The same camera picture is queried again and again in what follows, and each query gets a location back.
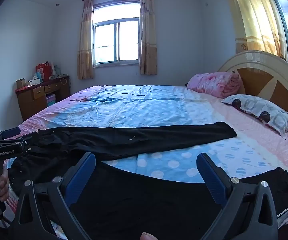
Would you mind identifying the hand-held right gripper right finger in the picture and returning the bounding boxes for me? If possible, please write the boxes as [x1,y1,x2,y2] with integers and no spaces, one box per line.
[196,152,279,240]

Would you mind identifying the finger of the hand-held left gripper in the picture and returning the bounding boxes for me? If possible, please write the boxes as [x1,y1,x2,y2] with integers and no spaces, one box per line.
[0,132,39,154]
[0,127,21,142]

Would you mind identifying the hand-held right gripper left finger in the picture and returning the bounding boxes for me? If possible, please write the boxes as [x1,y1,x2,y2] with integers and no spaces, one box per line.
[9,152,96,240]

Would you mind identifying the black pants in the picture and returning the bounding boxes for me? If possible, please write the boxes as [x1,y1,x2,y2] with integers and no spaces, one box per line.
[8,121,288,240]

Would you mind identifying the person's left hand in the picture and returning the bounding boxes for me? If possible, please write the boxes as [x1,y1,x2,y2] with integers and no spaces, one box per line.
[0,171,10,202]

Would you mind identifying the brown wooden desk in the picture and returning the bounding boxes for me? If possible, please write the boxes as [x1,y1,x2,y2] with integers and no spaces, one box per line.
[15,75,71,122]

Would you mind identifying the red flat box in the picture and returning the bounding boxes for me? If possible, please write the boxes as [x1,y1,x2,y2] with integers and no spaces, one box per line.
[15,85,35,92]

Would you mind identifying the stack of pastel boxes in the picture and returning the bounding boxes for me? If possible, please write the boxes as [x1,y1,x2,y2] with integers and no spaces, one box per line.
[46,94,57,107]

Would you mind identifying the red gift bag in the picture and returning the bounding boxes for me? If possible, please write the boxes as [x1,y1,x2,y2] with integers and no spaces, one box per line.
[36,61,52,80]

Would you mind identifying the grey patterned pillow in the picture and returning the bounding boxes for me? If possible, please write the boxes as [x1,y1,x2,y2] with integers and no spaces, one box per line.
[221,94,288,140]

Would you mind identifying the pink pillow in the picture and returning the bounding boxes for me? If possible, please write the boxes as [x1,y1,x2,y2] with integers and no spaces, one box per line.
[187,72,243,98]

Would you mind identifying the bed with dotted bedsheet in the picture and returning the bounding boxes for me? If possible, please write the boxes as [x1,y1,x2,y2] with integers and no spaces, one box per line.
[3,84,288,230]

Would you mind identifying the beige patterned curtain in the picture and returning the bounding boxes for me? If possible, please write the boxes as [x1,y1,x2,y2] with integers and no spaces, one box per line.
[139,0,158,75]
[77,0,94,80]

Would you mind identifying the cream wooden headboard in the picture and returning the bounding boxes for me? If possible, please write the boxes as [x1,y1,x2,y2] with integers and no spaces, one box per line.
[217,50,288,138]

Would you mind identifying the large yellow curtain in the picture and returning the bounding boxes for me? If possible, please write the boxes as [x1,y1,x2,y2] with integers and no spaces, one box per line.
[222,0,288,62]

